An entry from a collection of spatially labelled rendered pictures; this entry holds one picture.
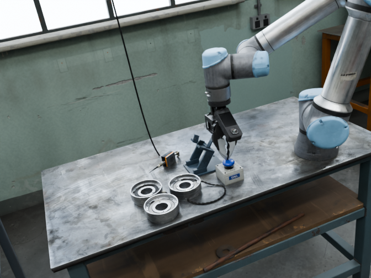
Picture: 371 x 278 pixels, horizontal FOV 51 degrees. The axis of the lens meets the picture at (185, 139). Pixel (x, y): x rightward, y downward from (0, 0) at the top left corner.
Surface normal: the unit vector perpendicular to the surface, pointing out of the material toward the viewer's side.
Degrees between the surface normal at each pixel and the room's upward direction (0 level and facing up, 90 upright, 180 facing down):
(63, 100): 90
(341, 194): 0
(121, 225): 0
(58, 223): 0
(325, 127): 97
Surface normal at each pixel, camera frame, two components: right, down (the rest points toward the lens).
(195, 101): 0.36, 0.36
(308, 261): -0.14, -0.89
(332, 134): -0.13, 0.57
